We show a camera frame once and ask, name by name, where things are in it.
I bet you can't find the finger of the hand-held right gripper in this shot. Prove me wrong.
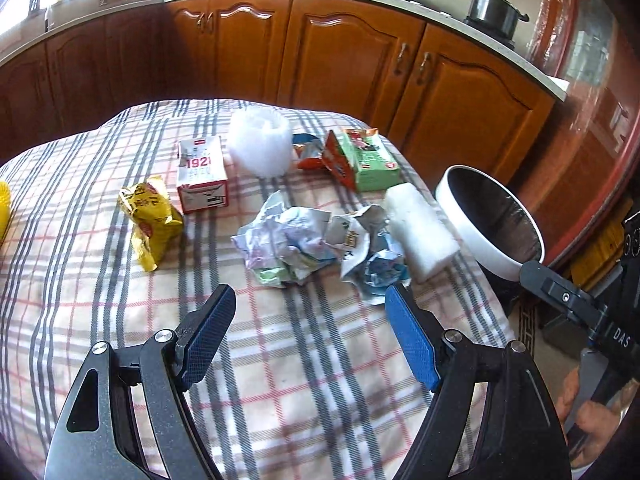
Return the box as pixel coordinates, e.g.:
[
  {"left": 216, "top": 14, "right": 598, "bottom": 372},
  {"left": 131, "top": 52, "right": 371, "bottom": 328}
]
[{"left": 519, "top": 260, "right": 608, "bottom": 333}]

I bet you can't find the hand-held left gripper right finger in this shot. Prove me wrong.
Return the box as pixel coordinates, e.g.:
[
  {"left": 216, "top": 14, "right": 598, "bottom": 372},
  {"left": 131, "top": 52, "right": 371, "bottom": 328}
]
[{"left": 384, "top": 282, "right": 573, "bottom": 480}]

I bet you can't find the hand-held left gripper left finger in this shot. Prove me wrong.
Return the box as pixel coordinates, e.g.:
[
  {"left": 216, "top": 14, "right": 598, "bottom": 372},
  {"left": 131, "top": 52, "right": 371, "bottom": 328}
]
[{"left": 44, "top": 283, "right": 237, "bottom": 480}]

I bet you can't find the blue paper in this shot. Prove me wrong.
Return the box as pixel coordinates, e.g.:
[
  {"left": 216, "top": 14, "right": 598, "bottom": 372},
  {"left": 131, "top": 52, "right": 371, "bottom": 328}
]
[{"left": 361, "top": 232, "right": 412, "bottom": 306}]

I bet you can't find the white foam block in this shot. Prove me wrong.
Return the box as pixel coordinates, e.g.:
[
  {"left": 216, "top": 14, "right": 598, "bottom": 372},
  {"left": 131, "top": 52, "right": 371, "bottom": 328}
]
[{"left": 382, "top": 183, "right": 461, "bottom": 283}]

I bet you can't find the printed paper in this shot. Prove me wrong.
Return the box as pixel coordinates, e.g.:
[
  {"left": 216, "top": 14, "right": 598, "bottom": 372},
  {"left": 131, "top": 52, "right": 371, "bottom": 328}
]
[{"left": 327, "top": 204, "right": 392, "bottom": 281}]

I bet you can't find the white round waste bin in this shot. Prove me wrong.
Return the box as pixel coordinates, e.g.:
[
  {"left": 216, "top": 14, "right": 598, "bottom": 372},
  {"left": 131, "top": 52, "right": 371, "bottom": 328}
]
[{"left": 435, "top": 164, "right": 547, "bottom": 311}]

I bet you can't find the large white paper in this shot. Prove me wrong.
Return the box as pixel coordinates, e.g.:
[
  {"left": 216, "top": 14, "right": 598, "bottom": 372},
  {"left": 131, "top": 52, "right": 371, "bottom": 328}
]
[{"left": 232, "top": 191, "right": 335, "bottom": 288}]

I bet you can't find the yellow snack packet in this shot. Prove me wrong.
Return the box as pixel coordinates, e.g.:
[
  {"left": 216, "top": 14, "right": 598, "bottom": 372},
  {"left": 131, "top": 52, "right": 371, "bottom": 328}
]
[{"left": 117, "top": 176, "right": 185, "bottom": 273}]

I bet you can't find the white and red carton box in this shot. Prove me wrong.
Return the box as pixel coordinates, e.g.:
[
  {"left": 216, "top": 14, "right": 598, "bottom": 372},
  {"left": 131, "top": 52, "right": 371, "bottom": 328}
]
[{"left": 176, "top": 135, "right": 230, "bottom": 215}]

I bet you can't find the green carton box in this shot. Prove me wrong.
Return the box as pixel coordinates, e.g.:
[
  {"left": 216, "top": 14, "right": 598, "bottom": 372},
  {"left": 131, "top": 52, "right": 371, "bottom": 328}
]
[{"left": 325, "top": 129, "right": 404, "bottom": 192}]

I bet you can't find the white foam net roll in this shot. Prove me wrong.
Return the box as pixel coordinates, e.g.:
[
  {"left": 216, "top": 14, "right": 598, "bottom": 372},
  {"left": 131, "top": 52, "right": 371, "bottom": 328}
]
[{"left": 228, "top": 108, "right": 292, "bottom": 180}]

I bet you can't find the orange snack wrapper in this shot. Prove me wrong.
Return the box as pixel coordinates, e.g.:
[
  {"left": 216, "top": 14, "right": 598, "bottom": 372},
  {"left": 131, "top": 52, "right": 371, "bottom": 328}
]
[{"left": 292, "top": 131, "right": 353, "bottom": 186}]

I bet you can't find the person's right hand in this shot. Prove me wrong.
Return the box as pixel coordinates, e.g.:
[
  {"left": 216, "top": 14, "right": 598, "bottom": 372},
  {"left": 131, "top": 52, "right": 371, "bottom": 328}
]
[{"left": 555, "top": 367, "right": 637, "bottom": 467}]

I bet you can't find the patterned floor mat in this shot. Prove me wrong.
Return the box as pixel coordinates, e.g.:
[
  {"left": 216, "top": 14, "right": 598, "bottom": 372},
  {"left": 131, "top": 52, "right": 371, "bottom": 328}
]
[{"left": 519, "top": 300, "right": 542, "bottom": 362}]

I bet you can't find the stack of yellow packages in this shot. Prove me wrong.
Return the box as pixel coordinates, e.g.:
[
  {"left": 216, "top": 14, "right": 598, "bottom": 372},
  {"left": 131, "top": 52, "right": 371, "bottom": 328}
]
[{"left": 570, "top": 199, "right": 628, "bottom": 287}]

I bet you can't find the plaid tablecloth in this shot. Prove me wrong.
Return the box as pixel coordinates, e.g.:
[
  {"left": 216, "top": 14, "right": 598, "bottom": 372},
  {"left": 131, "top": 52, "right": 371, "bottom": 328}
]
[{"left": 0, "top": 99, "right": 516, "bottom": 480}]

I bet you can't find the yellow plastic object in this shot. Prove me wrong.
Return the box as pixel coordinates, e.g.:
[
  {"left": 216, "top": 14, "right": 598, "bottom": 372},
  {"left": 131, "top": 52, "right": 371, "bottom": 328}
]
[{"left": 0, "top": 180, "right": 14, "bottom": 242}]

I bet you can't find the wooden kitchen cabinet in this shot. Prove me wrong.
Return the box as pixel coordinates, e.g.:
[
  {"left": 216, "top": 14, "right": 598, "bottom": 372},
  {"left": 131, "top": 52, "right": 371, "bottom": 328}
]
[{"left": 0, "top": 0, "right": 558, "bottom": 190}]

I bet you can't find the steel cooking pot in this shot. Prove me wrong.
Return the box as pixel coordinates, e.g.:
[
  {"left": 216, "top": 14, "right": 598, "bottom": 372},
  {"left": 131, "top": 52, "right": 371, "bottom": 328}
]
[{"left": 462, "top": 0, "right": 530, "bottom": 38}]

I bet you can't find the red door frame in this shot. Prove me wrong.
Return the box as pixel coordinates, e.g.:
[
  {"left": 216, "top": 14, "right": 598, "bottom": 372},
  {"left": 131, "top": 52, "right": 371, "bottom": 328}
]
[{"left": 515, "top": 0, "right": 640, "bottom": 273}]

